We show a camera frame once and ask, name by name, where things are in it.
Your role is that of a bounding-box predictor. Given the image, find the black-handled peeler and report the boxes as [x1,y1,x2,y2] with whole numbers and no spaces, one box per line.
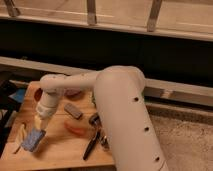
[83,113,101,160]

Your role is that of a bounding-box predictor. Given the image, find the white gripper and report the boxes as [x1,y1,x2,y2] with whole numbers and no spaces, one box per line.
[34,94,60,130]

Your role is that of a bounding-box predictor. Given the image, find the grey rectangular block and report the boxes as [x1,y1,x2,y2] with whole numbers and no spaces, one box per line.
[64,103,83,119]

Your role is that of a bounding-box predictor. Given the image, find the green plastic tray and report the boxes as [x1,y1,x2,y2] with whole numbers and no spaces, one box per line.
[91,92,96,107]

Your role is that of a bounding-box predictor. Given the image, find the blue object beside table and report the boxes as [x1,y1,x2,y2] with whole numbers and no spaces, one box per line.
[11,88,26,103]

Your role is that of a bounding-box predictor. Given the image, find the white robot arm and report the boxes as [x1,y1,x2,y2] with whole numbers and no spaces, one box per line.
[36,66,169,171]

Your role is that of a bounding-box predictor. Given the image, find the purple bowl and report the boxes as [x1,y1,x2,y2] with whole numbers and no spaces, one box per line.
[64,89,81,98]

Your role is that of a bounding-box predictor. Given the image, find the orange-brown bowl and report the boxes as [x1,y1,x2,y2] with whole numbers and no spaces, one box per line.
[34,88,43,102]

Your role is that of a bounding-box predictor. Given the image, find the orange carrot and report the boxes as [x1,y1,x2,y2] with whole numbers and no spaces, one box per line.
[64,121,86,136]

